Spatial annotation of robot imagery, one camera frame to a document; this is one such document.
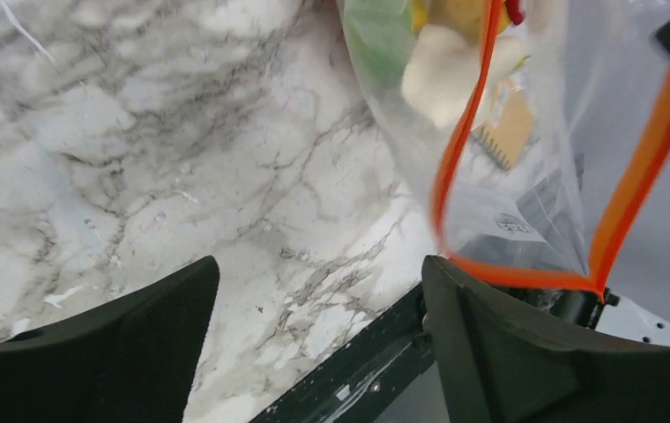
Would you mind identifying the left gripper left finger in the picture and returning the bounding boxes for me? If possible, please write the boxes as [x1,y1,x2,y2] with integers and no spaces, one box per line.
[0,256,220,422]

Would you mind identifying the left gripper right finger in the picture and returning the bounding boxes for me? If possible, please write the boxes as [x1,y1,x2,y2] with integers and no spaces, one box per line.
[421,256,670,422]

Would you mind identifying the clear zip top bag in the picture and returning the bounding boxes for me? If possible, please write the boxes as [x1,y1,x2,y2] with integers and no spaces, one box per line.
[338,1,670,296]

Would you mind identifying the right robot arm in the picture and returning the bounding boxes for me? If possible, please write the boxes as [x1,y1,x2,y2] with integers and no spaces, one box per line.
[522,1,670,345]

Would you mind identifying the red chili in bag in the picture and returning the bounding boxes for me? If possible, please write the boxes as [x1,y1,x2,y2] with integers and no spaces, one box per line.
[504,0,526,26]

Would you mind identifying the small yellow notebook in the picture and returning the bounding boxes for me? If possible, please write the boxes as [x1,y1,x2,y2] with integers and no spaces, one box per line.
[473,83,534,171]

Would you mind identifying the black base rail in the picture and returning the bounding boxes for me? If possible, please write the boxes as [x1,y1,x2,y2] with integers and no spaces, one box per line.
[250,285,435,423]

